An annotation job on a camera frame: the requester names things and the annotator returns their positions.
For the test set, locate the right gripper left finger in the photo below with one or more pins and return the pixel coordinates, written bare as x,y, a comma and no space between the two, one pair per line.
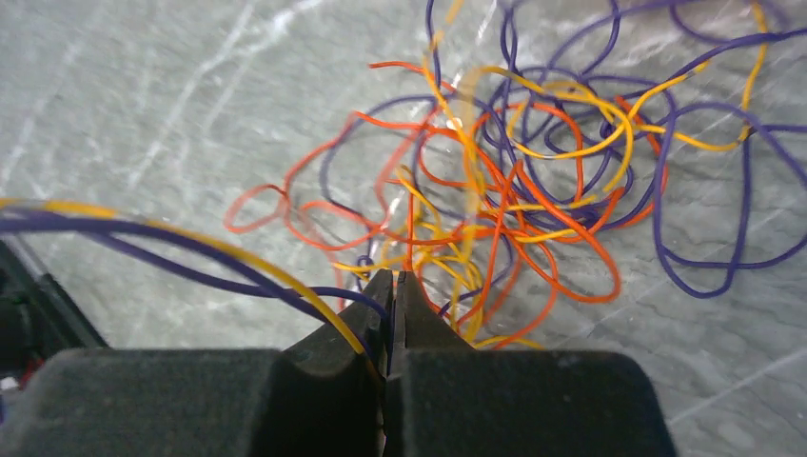
317,398

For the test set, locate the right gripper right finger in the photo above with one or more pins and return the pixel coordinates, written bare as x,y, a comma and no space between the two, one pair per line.
445,398

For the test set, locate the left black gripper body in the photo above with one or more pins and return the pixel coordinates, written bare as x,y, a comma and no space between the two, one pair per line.
38,317

